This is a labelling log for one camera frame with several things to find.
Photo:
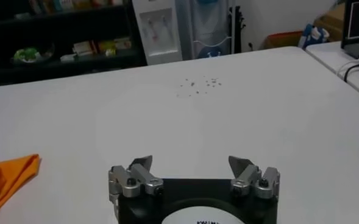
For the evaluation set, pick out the scattered dark crumbs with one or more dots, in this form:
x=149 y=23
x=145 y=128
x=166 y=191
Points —
x=193 y=83

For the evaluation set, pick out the green white medicine box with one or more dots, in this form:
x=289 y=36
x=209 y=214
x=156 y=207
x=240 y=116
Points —
x=123 y=44

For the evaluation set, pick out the blue water jug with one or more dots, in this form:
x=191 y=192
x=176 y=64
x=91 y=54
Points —
x=211 y=53

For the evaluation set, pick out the small green box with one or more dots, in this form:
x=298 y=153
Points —
x=110 y=53

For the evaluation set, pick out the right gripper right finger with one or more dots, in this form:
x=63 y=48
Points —
x=246 y=176

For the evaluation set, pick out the small white side table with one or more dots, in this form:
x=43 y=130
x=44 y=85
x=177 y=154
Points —
x=325 y=58

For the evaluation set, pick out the black folded stand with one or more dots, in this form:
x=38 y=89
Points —
x=238 y=27

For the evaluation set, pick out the red rimmed cardboard box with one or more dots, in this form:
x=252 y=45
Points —
x=282 y=39

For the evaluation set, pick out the large open cardboard box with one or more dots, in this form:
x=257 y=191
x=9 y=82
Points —
x=331 y=21

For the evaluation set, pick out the flat white box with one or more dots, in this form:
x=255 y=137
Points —
x=68 y=57

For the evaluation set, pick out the black shelving unit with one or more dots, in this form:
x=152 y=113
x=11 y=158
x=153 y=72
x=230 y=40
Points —
x=14 y=73

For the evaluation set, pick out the orange t-shirt white print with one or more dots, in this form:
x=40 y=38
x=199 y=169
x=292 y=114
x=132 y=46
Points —
x=5 y=176

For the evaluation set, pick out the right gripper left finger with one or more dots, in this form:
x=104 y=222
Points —
x=142 y=176

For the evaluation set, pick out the red white medicine box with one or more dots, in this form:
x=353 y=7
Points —
x=83 y=48

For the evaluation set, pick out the white metal jug rack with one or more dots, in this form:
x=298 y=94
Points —
x=232 y=30

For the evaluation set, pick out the yellow green medicine box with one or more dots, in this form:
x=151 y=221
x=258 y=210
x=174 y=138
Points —
x=103 y=46

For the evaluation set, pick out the white water dispenser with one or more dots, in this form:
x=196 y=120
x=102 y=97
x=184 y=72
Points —
x=158 y=33

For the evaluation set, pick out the green fruit bowl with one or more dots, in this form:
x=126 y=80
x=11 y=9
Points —
x=30 y=54

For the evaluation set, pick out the blue white bag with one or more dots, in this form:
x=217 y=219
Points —
x=314 y=35

